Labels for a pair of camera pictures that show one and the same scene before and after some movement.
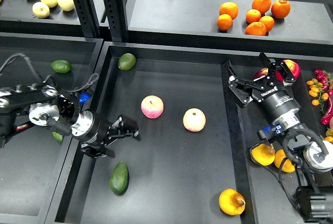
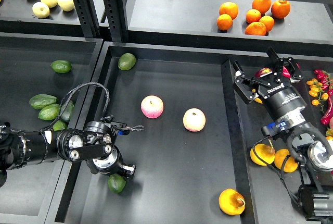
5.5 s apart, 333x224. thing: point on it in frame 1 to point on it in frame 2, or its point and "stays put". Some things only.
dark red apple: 261,73 stays put
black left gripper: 88,128 to 110,164
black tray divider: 242,173 stays put
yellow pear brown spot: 231,202 stays put
